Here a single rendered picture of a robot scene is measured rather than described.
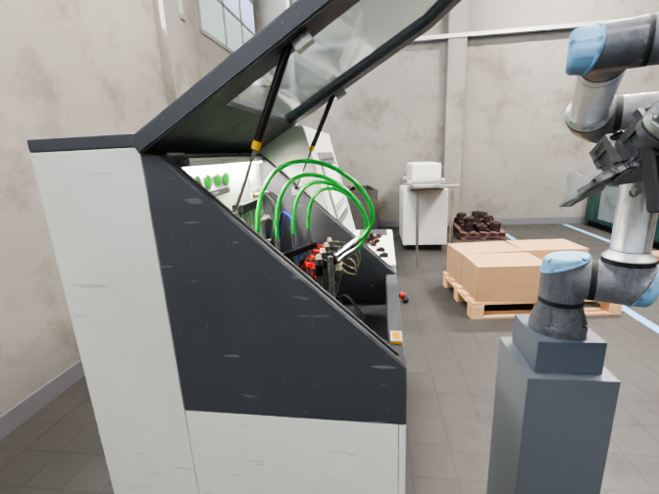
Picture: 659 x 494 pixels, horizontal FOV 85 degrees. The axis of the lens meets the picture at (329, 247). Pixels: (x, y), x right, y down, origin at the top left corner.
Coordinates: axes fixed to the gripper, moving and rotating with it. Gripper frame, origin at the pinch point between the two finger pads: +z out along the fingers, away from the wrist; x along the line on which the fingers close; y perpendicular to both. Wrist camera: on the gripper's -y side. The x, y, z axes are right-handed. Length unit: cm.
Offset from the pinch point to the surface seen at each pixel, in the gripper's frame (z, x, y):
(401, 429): 31, 46, -38
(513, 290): 230, -91, 44
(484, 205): 526, -244, 289
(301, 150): 44, 62, 64
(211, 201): -2, 81, 14
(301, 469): 43, 72, -44
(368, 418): 30, 53, -34
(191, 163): 0, 87, 27
